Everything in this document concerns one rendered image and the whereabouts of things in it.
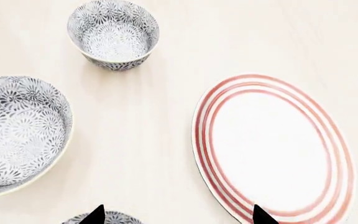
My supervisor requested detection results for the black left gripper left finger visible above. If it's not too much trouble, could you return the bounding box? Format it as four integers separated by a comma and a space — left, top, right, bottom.
80, 203, 105, 224

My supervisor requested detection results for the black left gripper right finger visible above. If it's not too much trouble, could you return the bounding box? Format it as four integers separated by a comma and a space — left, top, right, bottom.
252, 203, 278, 224

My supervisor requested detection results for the white plate with red rings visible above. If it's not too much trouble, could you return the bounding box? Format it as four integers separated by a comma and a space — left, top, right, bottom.
191, 74, 357, 224

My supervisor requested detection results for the large floral patterned bowl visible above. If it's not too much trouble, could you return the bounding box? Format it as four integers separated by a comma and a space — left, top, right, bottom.
0, 75, 74, 200

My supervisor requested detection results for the small floral patterned bowl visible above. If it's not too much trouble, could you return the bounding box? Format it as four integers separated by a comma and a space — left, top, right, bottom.
67, 0, 160, 70

